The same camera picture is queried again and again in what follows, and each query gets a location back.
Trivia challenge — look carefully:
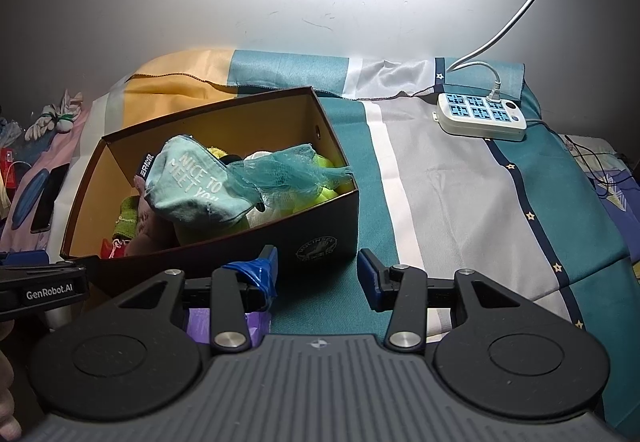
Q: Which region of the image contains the red plastic item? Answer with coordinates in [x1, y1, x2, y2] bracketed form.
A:
[0, 147, 16, 195]

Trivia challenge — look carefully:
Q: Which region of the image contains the teal mesh cloth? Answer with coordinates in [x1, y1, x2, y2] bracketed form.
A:
[220, 144, 353, 203]

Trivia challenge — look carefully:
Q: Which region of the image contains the purple cloth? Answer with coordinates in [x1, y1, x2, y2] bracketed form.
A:
[186, 308, 273, 345]

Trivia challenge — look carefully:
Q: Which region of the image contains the white plugged cable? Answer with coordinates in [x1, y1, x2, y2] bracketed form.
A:
[445, 0, 578, 104]

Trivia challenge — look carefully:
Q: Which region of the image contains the blue oval case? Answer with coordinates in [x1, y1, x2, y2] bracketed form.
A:
[10, 168, 52, 232]

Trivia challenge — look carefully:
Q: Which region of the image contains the mint fabric pouch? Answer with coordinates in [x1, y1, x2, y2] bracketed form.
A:
[145, 136, 261, 225]

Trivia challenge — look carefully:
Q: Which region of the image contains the green towel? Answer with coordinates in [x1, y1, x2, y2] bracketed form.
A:
[117, 196, 139, 238]

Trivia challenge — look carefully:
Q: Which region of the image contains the light green plush toy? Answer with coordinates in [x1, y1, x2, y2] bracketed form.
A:
[292, 156, 353, 215]

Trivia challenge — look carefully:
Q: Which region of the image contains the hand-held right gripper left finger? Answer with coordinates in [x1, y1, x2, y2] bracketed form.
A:
[117, 244, 279, 355]

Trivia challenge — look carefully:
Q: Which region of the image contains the thin black cable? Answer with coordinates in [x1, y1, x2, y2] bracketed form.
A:
[565, 134, 631, 198]

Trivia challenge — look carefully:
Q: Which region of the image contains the white power strip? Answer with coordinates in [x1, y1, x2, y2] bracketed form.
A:
[432, 92, 527, 142]

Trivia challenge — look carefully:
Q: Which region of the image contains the cardboard shoe box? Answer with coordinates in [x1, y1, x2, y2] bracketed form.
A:
[60, 86, 361, 308]

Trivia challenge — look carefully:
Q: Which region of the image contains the blue printed cloth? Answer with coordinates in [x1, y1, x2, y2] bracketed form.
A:
[560, 134, 640, 283]

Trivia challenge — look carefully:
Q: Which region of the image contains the black smartphone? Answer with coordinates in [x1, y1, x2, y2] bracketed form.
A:
[31, 163, 70, 234]

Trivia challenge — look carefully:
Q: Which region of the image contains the power strip cord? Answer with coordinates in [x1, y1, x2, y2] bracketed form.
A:
[524, 118, 566, 143]

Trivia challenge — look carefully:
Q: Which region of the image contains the brown plush toy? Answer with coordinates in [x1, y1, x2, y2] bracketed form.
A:
[127, 202, 176, 255]

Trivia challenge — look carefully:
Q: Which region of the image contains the person's left hand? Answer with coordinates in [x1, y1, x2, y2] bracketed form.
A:
[0, 320, 23, 442]

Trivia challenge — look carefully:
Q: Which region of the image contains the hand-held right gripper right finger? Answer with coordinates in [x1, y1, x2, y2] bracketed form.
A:
[358, 248, 526, 353]

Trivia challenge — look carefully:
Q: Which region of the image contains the pink leaf print blanket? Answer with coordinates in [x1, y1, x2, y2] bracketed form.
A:
[0, 97, 106, 253]

